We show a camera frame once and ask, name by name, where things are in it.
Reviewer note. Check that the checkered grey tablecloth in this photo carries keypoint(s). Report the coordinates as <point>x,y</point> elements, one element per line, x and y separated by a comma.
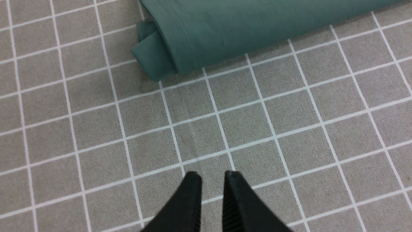
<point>320,125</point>

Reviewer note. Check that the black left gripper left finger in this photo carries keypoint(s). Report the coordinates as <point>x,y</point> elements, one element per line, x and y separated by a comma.
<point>182,212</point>

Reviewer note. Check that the green long-sleeved shirt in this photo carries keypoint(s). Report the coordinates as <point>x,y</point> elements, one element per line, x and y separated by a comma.
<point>185,35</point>

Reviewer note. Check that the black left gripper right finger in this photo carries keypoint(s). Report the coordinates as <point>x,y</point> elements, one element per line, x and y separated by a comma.
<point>244,211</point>

